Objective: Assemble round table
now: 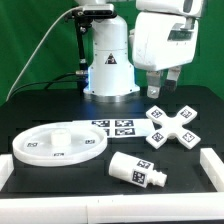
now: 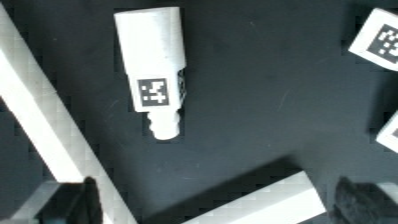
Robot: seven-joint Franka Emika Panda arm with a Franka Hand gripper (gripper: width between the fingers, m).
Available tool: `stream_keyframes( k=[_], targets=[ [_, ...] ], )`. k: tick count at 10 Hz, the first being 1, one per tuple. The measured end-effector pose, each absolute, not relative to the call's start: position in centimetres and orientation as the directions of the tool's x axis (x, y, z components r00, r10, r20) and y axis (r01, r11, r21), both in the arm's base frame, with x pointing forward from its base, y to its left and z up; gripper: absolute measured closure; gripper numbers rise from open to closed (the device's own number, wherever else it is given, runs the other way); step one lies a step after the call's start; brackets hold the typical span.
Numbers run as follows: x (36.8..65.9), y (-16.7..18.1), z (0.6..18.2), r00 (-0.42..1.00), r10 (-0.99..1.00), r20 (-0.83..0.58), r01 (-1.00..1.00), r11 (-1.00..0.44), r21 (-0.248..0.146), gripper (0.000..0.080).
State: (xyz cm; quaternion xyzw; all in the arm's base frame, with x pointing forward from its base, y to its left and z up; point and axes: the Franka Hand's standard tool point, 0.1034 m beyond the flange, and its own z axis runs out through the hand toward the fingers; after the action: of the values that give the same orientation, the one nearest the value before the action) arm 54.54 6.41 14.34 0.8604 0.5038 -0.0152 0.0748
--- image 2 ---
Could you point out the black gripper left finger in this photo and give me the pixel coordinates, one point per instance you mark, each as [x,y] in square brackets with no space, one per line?
[62,204]

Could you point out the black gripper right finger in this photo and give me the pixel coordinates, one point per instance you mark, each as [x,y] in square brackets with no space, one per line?
[364,203]

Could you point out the white cross-shaped table base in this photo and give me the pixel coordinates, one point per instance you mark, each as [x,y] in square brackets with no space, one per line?
[375,42]

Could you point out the white front border rail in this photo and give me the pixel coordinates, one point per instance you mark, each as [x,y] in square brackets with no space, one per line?
[280,204]

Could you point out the white cylindrical table leg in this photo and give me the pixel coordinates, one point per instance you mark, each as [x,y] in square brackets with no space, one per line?
[152,57]

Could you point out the white left border rail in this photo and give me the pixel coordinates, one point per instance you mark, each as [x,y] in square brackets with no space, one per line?
[46,122]

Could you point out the white border rail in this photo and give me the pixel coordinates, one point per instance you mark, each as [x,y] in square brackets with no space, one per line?
[280,204]
[46,122]

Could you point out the white round table top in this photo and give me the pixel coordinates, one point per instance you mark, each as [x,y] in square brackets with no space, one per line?
[387,134]

